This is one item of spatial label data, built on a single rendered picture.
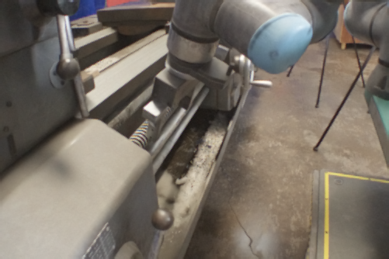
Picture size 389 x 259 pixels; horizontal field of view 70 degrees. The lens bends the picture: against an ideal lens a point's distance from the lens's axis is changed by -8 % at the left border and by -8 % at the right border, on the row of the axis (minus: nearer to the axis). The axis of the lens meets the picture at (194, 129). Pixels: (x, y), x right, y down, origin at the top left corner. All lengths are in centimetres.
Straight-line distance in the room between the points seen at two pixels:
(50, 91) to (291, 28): 36
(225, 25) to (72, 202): 32
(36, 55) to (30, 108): 8
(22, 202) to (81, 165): 10
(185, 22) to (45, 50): 22
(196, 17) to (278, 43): 14
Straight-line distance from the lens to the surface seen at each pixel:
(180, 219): 91
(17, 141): 45
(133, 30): 133
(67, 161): 46
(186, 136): 130
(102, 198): 43
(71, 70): 41
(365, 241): 105
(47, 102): 49
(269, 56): 41
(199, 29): 49
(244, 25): 42
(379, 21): 100
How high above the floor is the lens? 106
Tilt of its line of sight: 29 degrees down
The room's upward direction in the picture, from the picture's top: 3 degrees counter-clockwise
